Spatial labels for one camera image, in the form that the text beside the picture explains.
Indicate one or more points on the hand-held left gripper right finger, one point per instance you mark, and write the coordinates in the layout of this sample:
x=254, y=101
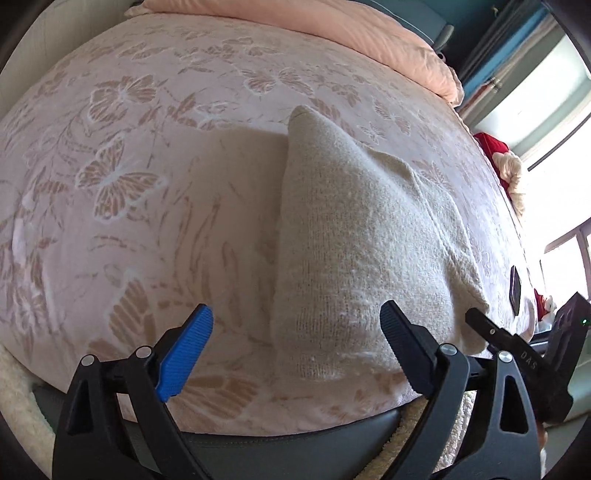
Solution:
x=406, y=350

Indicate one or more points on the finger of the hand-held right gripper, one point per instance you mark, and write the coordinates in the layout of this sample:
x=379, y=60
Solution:
x=540, y=378

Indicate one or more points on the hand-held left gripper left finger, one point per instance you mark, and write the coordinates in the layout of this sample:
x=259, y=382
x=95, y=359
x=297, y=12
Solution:
x=184, y=355

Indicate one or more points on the cream sweater with black hearts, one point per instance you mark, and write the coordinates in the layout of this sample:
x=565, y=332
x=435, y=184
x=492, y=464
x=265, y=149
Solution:
x=360, y=258

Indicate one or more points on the small red white plush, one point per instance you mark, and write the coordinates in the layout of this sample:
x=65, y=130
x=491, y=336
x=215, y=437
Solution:
x=544, y=304

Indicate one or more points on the black phone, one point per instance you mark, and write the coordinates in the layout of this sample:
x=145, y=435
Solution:
x=515, y=291

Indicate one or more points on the pink butterfly blanket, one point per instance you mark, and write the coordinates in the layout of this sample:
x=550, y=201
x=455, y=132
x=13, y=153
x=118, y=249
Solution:
x=138, y=207

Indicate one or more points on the window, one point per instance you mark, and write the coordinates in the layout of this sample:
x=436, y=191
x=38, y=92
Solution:
x=554, y=161

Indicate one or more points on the white fluffy rug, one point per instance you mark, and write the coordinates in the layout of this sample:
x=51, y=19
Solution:
x=18, y=415

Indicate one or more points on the red plush toy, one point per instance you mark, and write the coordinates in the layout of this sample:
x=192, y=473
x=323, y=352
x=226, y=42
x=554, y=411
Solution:
x=494, y=147

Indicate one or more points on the striped curtain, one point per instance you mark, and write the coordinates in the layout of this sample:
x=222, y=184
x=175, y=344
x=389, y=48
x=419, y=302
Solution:
x=503, y=50

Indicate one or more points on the peach duvet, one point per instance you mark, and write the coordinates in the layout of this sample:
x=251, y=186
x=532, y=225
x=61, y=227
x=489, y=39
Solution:
x=332, y=27

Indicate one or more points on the teal padded headboard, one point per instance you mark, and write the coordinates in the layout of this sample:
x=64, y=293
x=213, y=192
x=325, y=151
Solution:
x=415, y=18

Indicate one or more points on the grey leather bed frame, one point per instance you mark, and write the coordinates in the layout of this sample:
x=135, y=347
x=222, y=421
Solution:
x=277, y=452

